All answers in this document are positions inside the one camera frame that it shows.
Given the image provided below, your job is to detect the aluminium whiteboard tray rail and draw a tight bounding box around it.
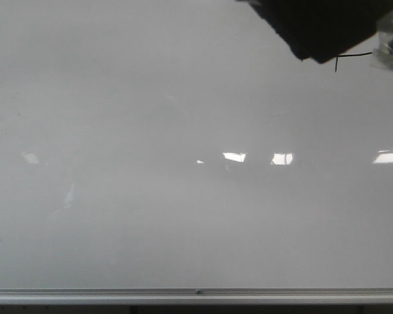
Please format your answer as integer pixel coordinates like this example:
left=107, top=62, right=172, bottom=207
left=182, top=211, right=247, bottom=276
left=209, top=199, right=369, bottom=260
left=0, top=288, right=393, bottom=305

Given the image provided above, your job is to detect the white glossy whiteboard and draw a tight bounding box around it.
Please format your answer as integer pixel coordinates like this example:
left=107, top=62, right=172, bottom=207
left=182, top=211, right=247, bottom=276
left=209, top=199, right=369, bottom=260
left=0, top=1, right=393, bottom=289

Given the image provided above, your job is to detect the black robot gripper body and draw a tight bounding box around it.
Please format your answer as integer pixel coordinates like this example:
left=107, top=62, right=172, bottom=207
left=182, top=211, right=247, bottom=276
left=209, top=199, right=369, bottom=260
left=247, top=1, right=393, bottom=63

